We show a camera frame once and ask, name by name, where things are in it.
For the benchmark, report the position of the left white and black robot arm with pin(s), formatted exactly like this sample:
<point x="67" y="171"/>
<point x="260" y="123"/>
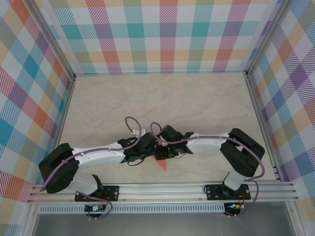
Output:
<point x="98" y="156"/>

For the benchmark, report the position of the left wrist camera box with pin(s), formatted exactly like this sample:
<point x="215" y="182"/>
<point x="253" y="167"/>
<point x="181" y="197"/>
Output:
<point x="136" y="132"/>

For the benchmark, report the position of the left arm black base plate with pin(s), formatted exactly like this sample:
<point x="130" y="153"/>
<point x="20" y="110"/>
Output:
<point x="114" y="193"/>

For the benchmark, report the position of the aluminium side rail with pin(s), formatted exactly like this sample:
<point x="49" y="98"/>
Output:
<point x="256" y="103"/>
<point x="67" y="103"/>

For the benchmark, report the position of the grey metal shelf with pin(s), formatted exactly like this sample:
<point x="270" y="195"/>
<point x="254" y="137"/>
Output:
<point x="160" y="226"/>

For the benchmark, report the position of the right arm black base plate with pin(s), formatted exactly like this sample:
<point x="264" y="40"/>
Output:
<point x="214" y="193"/>

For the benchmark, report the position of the thin aluminium wall rail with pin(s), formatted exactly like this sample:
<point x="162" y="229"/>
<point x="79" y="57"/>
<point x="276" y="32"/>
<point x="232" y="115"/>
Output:
<point x="160" y="73"/>

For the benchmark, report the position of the aluminium frame post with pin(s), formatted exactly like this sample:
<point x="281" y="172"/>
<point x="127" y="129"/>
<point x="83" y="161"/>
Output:
<point x="54" y="37"/>
<point x="264" y="37"/>

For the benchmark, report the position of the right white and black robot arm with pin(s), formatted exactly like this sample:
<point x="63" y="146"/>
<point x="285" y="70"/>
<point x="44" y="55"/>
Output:
<point x="204" y="145"/>

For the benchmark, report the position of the wide aluminium mounting rail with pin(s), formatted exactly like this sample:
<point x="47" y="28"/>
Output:
<point x="160" y="193"/>

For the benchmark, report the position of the pink paper sheet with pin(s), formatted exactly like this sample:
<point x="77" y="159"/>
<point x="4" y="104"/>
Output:
<point x="162" y="164"/>

